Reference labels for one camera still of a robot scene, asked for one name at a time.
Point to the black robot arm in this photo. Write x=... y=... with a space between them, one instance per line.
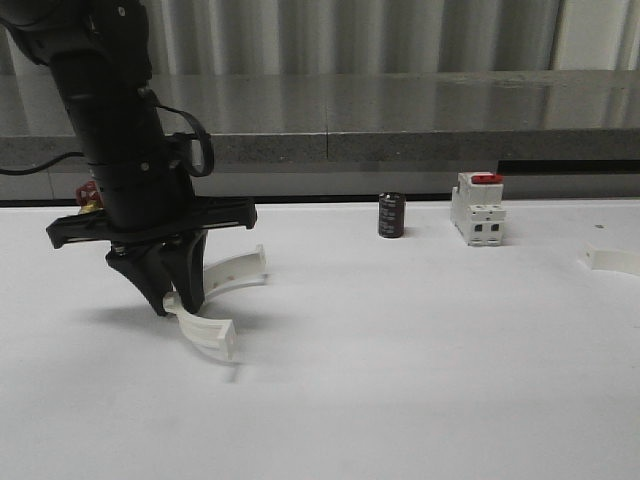
x=155 y=223

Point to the brass valve with red handle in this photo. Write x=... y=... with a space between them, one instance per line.
x=88 y=198

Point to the grey stone counter ledge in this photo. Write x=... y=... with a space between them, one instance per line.
x=518 y=122

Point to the black cylindrical capacitor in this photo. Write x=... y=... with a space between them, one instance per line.
x=391 y=214

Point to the white half-ring pipe clamp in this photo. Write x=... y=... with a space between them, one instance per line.
x=218 y=336

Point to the white circuit breaker red switch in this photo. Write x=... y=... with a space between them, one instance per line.
x=476 y=209

